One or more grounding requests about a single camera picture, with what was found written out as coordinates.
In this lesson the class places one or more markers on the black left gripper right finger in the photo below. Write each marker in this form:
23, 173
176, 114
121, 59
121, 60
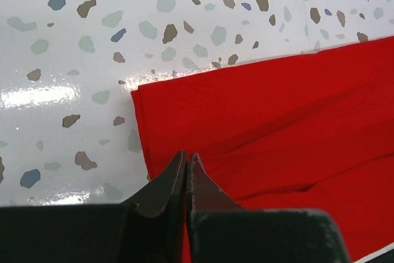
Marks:
210, 214

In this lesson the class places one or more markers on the red t shirt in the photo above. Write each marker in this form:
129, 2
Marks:
307, 131

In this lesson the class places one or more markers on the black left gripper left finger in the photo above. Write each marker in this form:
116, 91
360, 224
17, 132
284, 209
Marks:
155, 222

